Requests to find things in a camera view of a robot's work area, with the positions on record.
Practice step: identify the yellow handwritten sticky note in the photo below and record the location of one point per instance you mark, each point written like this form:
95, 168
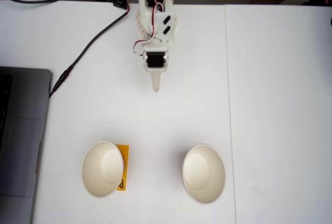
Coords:
127, 151

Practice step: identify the grey laptop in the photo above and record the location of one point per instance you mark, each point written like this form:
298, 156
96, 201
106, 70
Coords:
20, 143

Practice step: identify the black controller board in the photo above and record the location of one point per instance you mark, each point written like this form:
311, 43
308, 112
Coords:
119, 1

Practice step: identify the brown paper cup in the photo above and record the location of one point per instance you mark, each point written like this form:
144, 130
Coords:
205, 180
98, 177

